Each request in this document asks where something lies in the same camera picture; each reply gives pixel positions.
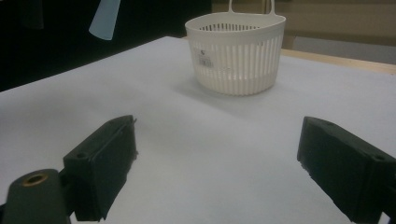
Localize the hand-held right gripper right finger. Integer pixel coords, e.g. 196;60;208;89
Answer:
296;116;396;224

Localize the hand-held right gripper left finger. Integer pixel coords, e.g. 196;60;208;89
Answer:
63;114;138;222

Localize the light blue hairbrush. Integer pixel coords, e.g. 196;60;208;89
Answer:
88;0;121;41

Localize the white slotted plastic basket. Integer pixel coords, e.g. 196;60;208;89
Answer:
184;0;287;97

